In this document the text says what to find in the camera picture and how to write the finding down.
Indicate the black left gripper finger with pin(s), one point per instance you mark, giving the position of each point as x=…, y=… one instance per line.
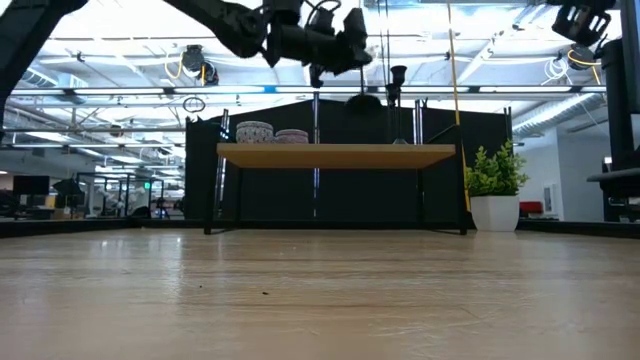
x=359, y=37
x=357, y=66

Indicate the pink candle tin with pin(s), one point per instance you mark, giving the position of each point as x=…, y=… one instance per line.
x=292, y=137

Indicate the white dotted candle tin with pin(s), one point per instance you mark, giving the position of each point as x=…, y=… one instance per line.
x=255, y=134

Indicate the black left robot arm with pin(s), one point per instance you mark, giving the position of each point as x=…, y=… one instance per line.
x=20, y=30

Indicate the black ceiling device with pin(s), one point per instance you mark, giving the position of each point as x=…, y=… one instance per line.
x=192, y=59
x=582, y=56

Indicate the silver metal pole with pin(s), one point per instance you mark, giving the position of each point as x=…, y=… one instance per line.
x=316, y=195
x=222, y=190
x=418, y=125

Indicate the wooden shelf with black legs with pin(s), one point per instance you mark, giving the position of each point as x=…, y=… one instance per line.
x=335, y=156

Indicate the black backdrop panel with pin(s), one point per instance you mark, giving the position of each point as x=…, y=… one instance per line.
x=365, y=192

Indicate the black metal side stand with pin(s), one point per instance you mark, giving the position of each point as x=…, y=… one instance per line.
x=617, y=180

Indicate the green plant in white pot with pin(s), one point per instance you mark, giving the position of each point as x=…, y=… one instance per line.
x=495, y=212

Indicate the red object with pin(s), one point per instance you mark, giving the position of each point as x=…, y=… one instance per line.
x=531, y=208

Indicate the dark monitor screen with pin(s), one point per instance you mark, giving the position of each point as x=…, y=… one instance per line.
x=31, y=186

